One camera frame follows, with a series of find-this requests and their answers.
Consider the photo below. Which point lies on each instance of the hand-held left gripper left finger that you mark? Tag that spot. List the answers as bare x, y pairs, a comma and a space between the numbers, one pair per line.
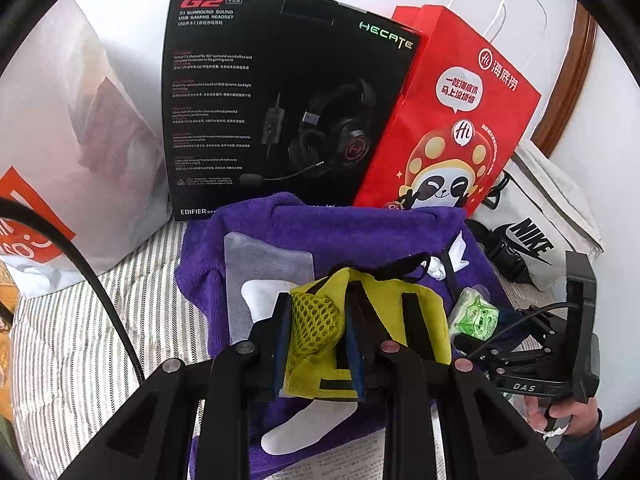
282, 340

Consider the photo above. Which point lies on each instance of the clear plastic bag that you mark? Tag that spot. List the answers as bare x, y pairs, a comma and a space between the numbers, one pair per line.
265, 265

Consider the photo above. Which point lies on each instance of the yellow and black mesh pouch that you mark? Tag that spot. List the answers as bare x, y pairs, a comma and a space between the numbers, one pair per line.
410, 320

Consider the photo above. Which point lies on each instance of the white plastic shopping bag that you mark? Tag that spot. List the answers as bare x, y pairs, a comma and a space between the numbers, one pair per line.
75, 135

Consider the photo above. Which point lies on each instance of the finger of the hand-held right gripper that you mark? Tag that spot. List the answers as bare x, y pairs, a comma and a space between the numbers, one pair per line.
500, 352
537, 322

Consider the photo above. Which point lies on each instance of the purple towel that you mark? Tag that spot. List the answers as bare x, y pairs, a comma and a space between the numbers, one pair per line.
350, 240

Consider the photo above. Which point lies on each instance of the person's right forearm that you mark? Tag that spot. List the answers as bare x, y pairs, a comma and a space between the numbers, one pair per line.
582, 452

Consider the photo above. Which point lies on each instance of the white waist bag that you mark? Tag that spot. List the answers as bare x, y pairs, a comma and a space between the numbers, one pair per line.
545, 200

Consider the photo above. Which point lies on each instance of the red paper bag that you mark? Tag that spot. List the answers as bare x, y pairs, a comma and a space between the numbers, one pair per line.
450, 85

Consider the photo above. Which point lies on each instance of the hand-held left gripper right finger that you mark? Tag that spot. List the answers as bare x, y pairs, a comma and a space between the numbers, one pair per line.
357, 355

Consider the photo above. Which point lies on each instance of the brown wooden frame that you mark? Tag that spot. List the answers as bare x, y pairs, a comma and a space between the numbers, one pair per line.
567, 75

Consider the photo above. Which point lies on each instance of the black headset box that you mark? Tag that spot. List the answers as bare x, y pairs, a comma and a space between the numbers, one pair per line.
250, 110

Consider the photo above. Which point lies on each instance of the person's right hand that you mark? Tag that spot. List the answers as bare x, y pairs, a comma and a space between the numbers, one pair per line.
575, 417

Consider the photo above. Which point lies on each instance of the green frog print tissue pack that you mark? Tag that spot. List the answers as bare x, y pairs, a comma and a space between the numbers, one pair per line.
472, 317

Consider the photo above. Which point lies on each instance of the white sock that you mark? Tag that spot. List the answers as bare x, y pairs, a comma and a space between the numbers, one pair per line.
300, 430

